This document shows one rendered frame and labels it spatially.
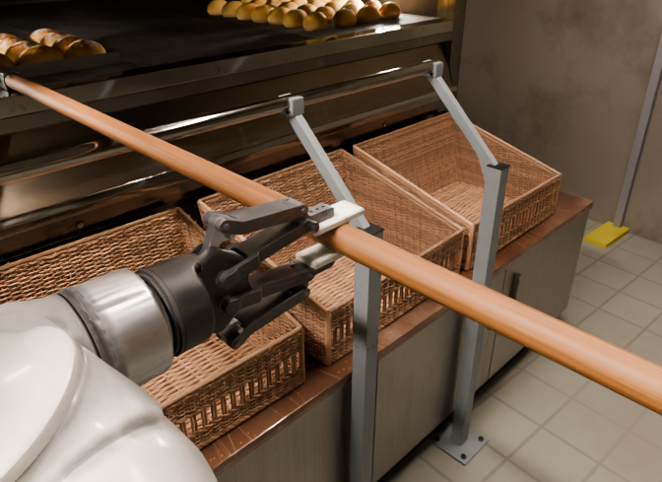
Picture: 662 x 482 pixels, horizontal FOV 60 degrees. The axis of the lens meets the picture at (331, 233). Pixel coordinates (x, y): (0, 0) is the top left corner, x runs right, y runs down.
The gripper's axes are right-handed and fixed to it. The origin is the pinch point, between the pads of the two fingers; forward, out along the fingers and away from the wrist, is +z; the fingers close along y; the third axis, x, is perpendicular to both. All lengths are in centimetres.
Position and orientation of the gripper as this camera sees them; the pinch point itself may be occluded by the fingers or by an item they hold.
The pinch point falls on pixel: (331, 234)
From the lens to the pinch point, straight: 58.6
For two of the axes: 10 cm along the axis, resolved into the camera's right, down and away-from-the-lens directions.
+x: 7.1, 3.3, -6.3
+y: 0.0, 8.9, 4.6
